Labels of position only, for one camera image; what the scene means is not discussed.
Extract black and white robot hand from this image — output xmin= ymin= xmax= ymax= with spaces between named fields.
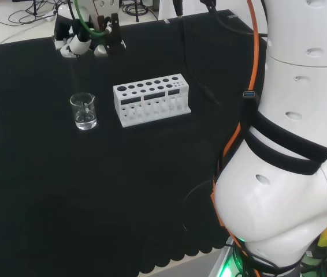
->
xmin=52 ymin=4 xmax=127 ymax=59

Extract clear glass rod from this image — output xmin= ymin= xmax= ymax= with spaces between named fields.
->
xmin=75 ymin=54 xmax=91 ymax=119

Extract small clear glass beaker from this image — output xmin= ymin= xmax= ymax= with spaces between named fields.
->
xmin=69 ymin=92 xmax=98 ymax=131

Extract white test tube rack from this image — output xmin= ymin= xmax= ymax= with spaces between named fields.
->
xmin=112 ymin=73 xmax=192 ymax=128

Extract black tripod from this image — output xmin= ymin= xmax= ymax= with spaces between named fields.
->
xmin=122 ymin=0 xmax=159 ymax=23

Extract black cloth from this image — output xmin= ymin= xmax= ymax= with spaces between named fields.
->
xmin=0 ymin=9 xmax=269 ymax=277

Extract blue usb plug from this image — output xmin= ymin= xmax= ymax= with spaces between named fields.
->
xmin=243 ymin=90 xmax=262 ymax=109

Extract pale base board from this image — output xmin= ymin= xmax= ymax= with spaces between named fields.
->
xmin=209 ymin=245 xmax=235 ymax=277

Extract green cable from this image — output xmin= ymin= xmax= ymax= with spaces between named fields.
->
xmin=75 ymin=0 xmax=113 ymax=39

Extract black background cables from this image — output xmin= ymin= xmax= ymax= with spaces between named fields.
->
xmin=0 ymin=0 xmax=58 ymax=27

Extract black cable with plug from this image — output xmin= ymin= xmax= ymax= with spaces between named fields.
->
xmin=172 ymin=0 xmax=223 ymax=107

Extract thick black cable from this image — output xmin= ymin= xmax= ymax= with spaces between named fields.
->
xmin=199 ymin=0 xmax=269 ymax=38

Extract orange cable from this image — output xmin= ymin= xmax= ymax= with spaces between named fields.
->
xmin=209 ymin=0 xmax=261 ymax=277

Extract thin black looped cable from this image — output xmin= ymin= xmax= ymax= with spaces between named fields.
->
xmin=181 ymin=178 xmax=220 ymax=232

